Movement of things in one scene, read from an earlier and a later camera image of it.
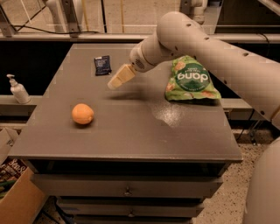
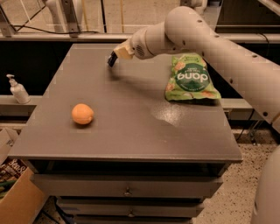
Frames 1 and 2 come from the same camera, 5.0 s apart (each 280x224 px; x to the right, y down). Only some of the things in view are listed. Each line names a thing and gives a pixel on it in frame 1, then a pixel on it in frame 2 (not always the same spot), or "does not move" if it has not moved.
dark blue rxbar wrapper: x=102 y=66 to x=112 y=59
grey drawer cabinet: x=123 y=156 does not move
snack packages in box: x=10 y=170 does not move
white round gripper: x=137 y=60 to x=138 y=46
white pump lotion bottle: x=18 y=91 does not move
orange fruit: x=82 y=114 does not move
